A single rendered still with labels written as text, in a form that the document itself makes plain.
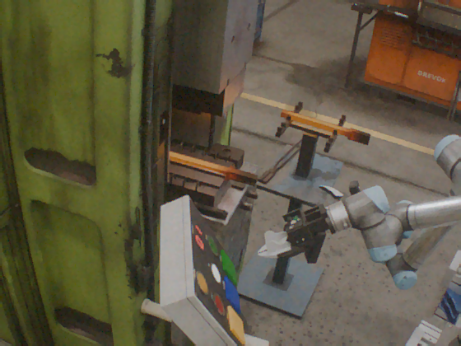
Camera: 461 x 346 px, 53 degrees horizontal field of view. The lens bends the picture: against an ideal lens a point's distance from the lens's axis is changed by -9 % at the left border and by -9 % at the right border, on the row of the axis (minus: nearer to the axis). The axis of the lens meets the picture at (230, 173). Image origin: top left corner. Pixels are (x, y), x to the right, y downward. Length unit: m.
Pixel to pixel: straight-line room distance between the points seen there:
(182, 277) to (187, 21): 0.67
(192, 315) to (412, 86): 4.33
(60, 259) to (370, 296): 1.71
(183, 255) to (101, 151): 0.38
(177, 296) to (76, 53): 0.67
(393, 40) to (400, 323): 3.05
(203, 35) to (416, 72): 3.91
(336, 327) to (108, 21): 1.95
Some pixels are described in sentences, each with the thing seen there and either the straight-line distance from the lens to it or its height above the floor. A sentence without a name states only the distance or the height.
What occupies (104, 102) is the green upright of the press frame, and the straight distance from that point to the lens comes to 1.25.
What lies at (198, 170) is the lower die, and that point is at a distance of 1.74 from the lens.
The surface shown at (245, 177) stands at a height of 1.01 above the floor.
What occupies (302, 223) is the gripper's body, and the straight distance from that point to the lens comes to 1.26.
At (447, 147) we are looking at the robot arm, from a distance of 1.61.
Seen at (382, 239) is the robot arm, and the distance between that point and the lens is 1.30.
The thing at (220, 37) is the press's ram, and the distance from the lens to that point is 1.34.
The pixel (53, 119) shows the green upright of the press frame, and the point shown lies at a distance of 1.46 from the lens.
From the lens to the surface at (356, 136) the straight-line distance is 2.15.
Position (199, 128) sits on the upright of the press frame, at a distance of 1.96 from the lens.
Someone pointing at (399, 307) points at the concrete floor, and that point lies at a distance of 2.84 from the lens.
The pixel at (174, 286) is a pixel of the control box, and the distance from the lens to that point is 1.07.
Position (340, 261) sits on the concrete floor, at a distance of 2.97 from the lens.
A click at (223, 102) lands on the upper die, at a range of 1.46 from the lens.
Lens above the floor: 1.97
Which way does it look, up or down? 34 degrees down
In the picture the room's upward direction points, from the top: 7 degrees clockwise
